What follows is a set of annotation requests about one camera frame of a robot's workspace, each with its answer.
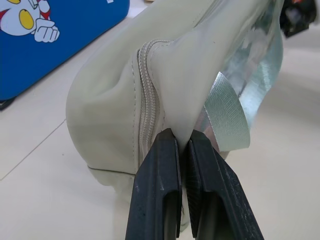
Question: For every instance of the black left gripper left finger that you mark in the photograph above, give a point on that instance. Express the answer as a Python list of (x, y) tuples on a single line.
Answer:
[(152, 185)]

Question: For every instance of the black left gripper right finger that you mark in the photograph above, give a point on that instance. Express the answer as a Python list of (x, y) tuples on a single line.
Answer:
[(225, 195)]

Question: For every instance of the blue cartoon print box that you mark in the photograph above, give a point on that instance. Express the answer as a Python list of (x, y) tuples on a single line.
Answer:
[(30, 45)]

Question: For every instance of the dark object with red accent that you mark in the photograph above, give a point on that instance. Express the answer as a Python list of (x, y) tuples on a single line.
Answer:
[(298, 16)]

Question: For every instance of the pale green zipper pouch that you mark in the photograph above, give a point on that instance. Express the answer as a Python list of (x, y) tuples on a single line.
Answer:
[(112, 105)]

